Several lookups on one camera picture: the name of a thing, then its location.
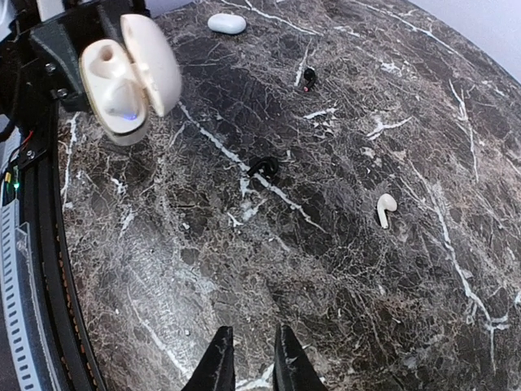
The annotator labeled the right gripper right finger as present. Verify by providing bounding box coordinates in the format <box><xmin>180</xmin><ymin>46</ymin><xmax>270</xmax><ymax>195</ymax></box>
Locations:
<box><xmin>273</xmin><ymin>325</ymin><xmax>327</xmax><ymax>391</ymax></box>

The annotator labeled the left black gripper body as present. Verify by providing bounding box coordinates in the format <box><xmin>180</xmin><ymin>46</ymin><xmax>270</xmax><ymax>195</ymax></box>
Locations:
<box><xmin>0</xmin><ymin>0</ymin><xmax>150</xmax><ymax>119</ymax></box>

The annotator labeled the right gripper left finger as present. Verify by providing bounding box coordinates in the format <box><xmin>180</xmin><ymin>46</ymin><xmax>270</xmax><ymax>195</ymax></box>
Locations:
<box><xmin>182</xmin><ymin>326</ymin><xmax>235</xmax><ymax>391</ymax></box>

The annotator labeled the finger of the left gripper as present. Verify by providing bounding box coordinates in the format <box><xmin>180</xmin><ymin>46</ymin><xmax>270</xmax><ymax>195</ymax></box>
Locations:
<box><xmin>29</xmin><ymin>24</ymin><xmax>90</xmax><ymax>112</ymax></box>

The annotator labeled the small white charging case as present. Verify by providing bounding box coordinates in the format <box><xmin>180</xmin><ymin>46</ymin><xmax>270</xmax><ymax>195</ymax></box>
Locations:
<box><xmin>80</xmin><ymin>14</ymin><xmax>182</xmax><ymax>146</ymax></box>

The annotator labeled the white oval charging case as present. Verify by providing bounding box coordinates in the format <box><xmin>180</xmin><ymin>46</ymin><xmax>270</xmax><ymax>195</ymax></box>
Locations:
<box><xmin>207</xmin><ymin>13</ymin><xmax>247</xmax><ymax>35</ymax></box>

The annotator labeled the white stem earbud centre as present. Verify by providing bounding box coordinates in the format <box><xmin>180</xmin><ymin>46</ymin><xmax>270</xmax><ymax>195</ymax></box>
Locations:
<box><xmin>376</xmin><ymin>193</ymin><xmax>397</xmax><ymax>229</ymax></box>

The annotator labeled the black hook earbud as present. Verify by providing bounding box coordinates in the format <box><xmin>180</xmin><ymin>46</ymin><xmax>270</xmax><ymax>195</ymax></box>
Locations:
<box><xmin>247</xmin><ymin>156</ymin><xmax>279</xmax><ymax>178</ymax></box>

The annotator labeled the small black earbud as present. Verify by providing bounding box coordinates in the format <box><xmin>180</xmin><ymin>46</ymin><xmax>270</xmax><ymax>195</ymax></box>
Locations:
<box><xmin>303</xmin><ymin>68</ymin><xmax>317</xmax><ymax>92</ymax></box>

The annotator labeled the black front rail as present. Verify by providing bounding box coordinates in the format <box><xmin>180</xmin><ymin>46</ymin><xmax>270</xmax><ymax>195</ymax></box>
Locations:
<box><xmin>19</xmin><ymin>105</ymin><xmax>106</xmax><ymax>390</ymax></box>

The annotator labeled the white slotted cable duct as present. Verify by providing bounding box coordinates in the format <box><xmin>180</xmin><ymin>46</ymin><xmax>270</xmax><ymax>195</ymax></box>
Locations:
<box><xmin>1</xmin><ymin>200</ymin><xmax>53</xmax><ymax>390</ymax></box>

